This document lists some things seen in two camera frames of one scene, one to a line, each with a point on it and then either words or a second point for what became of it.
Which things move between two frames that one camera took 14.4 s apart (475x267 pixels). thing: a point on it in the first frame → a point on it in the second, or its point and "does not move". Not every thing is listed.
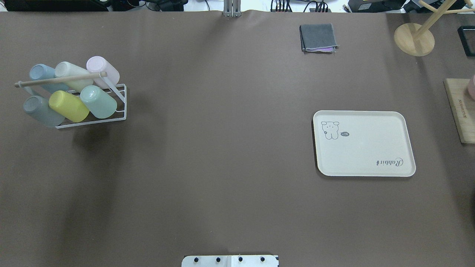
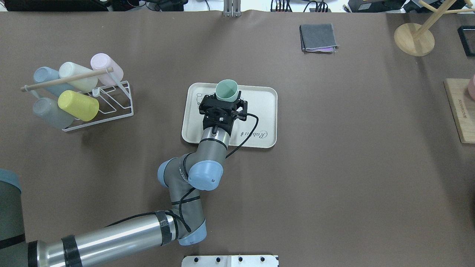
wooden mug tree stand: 417,40 does not move
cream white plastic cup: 65,69 does not move
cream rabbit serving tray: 361,143 → 262,101
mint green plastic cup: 100,104 → 226,90
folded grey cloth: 317,38 does not move
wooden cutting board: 462,104 does not move
